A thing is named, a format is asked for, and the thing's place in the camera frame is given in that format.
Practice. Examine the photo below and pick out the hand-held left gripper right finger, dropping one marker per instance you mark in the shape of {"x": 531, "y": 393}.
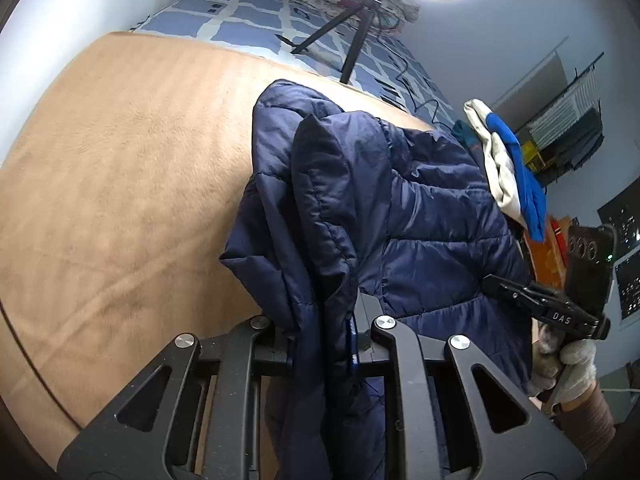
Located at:
{"x": 395, "y": 340}

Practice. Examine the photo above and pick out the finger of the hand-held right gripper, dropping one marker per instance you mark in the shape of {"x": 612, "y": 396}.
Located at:
{"x": 530, "y": 304}
{"x": 520, "y": 286}

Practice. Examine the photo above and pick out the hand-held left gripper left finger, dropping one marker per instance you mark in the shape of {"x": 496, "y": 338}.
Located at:
{"x": 240, "y": 345}

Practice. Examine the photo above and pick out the navy puffer jacket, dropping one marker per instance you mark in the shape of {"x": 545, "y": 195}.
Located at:
{"x": 425, "y": 210}

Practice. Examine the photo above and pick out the person's right forearm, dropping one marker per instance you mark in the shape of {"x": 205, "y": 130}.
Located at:
{"x": 590, "y": 420}

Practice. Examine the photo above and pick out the person's right hand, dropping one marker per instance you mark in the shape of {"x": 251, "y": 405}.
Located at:
{"x": 580, "y": 365}

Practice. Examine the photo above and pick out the orange cloth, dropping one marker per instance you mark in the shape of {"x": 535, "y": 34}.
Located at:
{"x": 550, "y": 250}

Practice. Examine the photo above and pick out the folded blue cloth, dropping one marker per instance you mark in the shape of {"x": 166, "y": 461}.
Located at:
{"x": 530, "y": 185}

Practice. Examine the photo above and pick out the folded white cloth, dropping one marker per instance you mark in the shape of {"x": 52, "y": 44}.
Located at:
{"x": 500, "y": 170}

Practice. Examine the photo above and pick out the yellow box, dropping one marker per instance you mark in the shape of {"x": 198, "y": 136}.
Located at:
{"x": 532, "y": 157}

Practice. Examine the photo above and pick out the teal cloth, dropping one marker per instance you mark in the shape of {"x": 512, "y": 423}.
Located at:
{"x": 464, "y": 132}

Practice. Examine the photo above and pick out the beige fleece blanket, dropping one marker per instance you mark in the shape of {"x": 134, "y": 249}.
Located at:
{"x": 125, "y": 160}

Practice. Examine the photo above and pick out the black light tripod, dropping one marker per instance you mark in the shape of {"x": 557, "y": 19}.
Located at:
{"x": 357, "y": 45}

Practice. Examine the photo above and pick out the blue patterned bedsheet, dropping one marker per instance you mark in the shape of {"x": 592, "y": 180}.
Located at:
{"x": 250, "y": 10}

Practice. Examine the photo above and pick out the dark wall poster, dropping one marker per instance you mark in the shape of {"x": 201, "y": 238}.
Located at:
{"x": 622, "y": 220}
{"x": 629, "y": 287}

